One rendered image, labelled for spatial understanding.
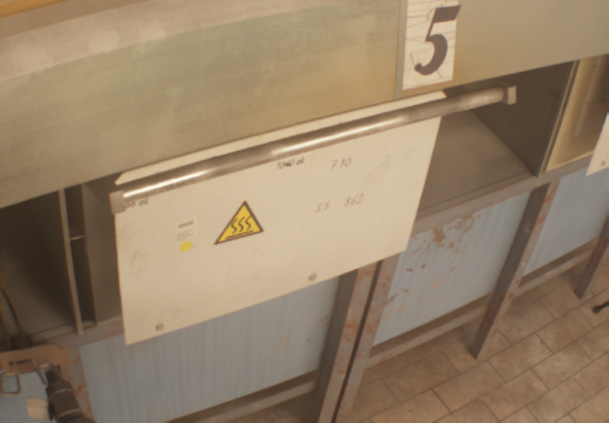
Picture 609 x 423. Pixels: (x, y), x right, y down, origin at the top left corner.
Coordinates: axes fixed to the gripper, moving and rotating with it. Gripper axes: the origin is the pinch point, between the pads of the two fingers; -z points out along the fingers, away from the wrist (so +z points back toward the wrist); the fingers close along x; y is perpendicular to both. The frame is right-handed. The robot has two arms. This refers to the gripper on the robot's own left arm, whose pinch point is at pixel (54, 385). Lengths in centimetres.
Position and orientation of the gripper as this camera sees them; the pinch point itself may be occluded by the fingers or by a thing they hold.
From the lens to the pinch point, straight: 151.4
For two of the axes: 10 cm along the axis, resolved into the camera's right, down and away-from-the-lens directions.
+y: -8.6, 2.6, -4.5
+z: 5.0, 6.2, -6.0
